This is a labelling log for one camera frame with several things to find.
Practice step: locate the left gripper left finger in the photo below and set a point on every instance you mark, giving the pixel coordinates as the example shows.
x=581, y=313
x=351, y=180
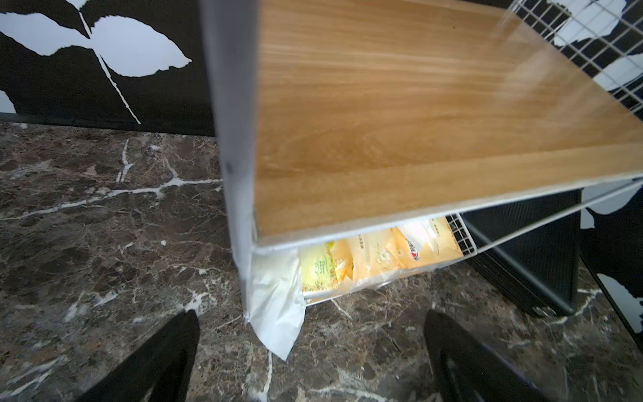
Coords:
x=160, y=370

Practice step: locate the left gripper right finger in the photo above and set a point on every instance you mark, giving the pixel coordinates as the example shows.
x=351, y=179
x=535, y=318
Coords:
x=466, y=370

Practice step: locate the left yellow tissue pack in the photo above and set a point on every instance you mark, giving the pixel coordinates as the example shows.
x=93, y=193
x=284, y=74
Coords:
x=275, y=303

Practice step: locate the black ribbed box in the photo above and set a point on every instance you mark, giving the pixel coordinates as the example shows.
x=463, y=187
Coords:
x=537, y=271

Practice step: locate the white wire shelf rack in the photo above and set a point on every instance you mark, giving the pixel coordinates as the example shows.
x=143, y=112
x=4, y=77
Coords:
x=335, y=118

